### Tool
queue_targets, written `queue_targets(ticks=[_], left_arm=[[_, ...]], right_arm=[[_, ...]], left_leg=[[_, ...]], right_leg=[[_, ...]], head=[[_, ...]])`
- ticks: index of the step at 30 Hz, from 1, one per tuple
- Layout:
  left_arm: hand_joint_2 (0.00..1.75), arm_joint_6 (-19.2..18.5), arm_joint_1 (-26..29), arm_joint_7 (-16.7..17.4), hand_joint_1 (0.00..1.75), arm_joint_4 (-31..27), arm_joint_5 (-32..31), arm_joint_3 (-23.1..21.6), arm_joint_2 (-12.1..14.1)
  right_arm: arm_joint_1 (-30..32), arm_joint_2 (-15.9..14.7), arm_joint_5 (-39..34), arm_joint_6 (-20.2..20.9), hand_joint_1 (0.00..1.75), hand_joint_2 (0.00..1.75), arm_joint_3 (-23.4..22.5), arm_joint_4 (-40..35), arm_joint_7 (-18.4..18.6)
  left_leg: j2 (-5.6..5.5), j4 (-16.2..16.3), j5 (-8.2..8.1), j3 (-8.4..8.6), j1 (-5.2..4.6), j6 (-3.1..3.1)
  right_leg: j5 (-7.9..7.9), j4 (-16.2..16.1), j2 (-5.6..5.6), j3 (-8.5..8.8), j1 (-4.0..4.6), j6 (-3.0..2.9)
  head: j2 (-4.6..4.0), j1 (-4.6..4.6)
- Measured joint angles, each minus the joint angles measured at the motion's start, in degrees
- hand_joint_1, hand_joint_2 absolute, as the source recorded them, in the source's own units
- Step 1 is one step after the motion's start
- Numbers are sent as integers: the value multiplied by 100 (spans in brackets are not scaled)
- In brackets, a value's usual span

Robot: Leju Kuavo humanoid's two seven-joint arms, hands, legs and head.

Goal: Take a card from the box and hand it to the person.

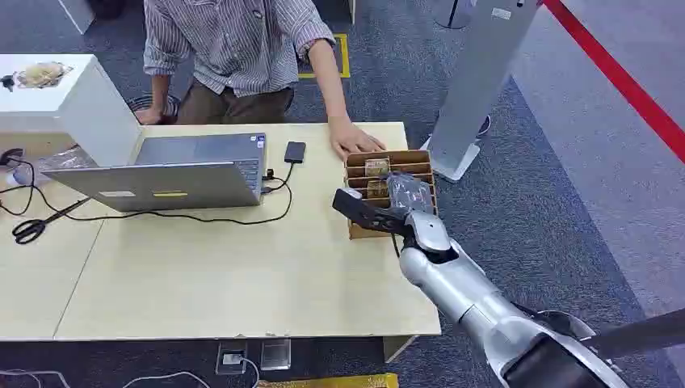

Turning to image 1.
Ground yellow flat object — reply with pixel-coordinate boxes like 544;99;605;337
256;373;400;388

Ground person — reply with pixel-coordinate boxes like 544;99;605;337
133;0;386;162

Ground short black phone cable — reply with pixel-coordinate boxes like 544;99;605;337
260;162;296;195

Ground black ribbed round object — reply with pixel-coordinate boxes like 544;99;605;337
127;93;182;125

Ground person's right hand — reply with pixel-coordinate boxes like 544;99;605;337
133;107;163;126

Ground white cabinet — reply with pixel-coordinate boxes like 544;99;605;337
0;53;145;168

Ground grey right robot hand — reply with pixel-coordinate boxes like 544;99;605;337
385;171;436;216

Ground black scissors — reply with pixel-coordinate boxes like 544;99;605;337
11;196;92;246

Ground clear plastic bag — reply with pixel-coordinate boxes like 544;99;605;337
6;145;100;186

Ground grey laptop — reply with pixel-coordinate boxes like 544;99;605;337
41;133;267;213

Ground person's left hand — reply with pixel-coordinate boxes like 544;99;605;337
327;116;386;162

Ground white floor cable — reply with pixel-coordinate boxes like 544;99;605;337
121;357;261;388
0;369;72;388

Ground clear floor plate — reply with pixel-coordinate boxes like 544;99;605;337
260;338;292;372

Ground black round stand base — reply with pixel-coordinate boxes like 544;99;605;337
432;0;475;31

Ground white furniture corner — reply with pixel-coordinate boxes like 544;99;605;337
56;0;96;36

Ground grey pillar stand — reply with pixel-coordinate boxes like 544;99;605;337
419;0;541;183

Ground person's hand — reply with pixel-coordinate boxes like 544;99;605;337
133;107;163;126
327;116;386;162

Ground floor socket box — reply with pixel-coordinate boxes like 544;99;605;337
215;341;248;376

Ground pale desk leg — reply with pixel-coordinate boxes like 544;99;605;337
382;335;418;364

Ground wooden card box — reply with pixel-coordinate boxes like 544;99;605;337
343;149;440;240

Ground long black power cable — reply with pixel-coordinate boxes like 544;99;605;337
0;158;294;226

